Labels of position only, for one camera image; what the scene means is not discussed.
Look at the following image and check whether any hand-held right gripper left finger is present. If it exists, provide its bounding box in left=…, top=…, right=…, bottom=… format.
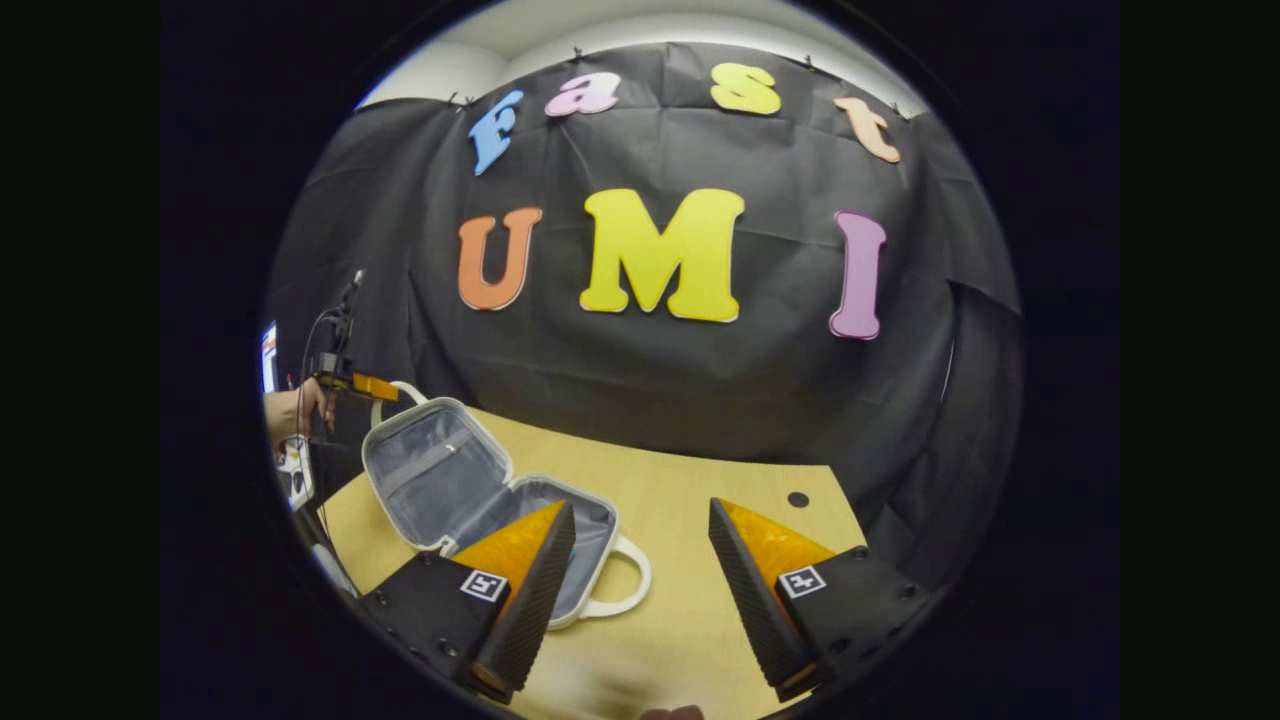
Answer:
left=358, top=500, right=578, bottom=706

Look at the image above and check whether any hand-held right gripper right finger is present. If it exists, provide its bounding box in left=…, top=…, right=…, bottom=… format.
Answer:
left=708, top=497, right=929, bottom=704

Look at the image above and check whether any white suitcase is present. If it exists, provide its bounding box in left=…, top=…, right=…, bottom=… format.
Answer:
left=360, top=380, right=653, bottom=633

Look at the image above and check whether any white device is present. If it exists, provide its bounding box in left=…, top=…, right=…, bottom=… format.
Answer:
left=278, top=435, right=315, bottom=511

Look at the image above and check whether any black backdrop cloth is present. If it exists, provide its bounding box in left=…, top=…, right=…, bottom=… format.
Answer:
left=265, top=42, right=1023, bottom=591

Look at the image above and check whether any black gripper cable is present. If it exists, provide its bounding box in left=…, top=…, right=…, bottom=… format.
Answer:
left=296, top=308, right=346, bottom=561

